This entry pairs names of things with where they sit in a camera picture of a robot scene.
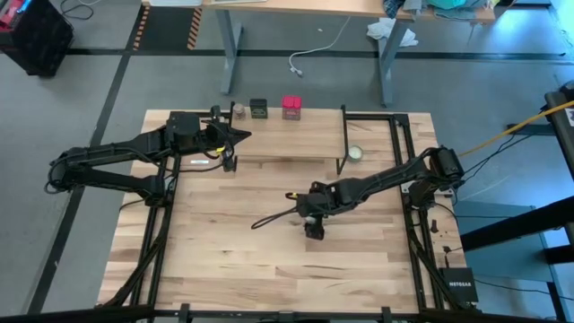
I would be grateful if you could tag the wooden shelf with black legs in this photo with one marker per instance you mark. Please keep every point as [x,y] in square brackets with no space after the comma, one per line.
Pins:
[291,137]

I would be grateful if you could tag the black machine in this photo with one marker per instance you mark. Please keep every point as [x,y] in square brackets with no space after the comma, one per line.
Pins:
[562,121]

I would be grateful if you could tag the black table frame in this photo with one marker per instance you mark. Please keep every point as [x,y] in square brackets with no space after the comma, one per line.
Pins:
[414,251]

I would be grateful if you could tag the small black plug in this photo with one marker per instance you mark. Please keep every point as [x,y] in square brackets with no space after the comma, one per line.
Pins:
[447,250]

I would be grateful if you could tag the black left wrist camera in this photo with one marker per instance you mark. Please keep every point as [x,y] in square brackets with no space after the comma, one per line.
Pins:
[229,163]

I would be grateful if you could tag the white crumpled cloth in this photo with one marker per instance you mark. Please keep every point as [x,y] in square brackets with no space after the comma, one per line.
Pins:
[385,29]

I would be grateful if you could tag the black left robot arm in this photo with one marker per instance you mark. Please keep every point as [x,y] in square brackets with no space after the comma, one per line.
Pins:
[121,147]

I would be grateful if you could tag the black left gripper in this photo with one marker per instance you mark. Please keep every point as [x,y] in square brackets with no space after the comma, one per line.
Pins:
[215,134]

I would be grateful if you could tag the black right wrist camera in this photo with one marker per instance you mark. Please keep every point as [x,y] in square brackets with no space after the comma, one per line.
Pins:
[315,231]

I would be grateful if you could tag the dark green spice tin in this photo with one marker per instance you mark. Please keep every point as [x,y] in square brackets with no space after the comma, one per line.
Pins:
[258,109]

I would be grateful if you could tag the grey-blue clothes pile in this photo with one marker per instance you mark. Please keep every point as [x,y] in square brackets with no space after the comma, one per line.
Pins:
[453,13]

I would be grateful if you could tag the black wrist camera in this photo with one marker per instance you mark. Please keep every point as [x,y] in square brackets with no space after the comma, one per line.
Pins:
[315,231]
[229,163]

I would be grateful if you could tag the small glass saffron jar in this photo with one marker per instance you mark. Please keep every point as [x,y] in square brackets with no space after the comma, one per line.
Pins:
[239,111]

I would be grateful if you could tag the small black bracket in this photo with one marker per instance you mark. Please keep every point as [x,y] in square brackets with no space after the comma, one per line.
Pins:
[434,225]

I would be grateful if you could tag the wooden desk with grey legs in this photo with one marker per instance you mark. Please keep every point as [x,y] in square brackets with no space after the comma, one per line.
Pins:
[314,5]

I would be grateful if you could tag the teal cloth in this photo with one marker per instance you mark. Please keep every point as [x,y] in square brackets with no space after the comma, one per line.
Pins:
[446,3]

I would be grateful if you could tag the red smoked paprika tin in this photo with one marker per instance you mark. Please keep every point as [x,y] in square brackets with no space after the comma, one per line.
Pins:
[291,107]

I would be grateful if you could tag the black Netgear router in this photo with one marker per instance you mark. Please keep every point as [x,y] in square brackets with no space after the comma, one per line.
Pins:
[459,284]

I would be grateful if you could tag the black storage crate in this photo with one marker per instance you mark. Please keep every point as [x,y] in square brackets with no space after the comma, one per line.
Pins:
[36,38]

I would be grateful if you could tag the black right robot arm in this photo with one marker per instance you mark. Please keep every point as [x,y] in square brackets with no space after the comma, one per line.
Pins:
[381,181]

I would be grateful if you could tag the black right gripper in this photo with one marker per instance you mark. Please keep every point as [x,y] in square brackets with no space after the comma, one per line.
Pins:
[314,202]

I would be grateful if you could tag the black slanted beam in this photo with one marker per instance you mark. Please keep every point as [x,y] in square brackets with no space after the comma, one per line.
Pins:
[515,226]

